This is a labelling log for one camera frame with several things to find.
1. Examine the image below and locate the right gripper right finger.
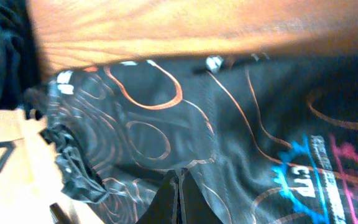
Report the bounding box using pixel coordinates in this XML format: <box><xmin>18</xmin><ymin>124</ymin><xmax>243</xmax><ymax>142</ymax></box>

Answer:
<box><xmin>178</xmin><ymin>169</ymin><xmax>223</xmax><ymax>224</ymax></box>

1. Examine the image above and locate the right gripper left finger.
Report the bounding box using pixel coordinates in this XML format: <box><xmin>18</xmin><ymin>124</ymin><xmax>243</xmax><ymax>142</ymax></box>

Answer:
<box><xmin>136</xmin><ymin>170</ymin><xmax>179</xmax><ymax>224</ymax></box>

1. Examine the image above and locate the black shirt with orange lines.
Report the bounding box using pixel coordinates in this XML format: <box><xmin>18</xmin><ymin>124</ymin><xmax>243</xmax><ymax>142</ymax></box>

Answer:
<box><xmin>25</xmin><ymin>56</ymin><xmax>358</xmax><ymax>223</ymax></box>

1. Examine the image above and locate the folded navy blue garment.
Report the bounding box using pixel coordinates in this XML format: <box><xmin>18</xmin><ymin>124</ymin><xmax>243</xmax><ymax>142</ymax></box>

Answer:
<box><xmin>0</xmin><ymin>0</ymin><xmax>41</xmax><ymax>110</ymax></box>

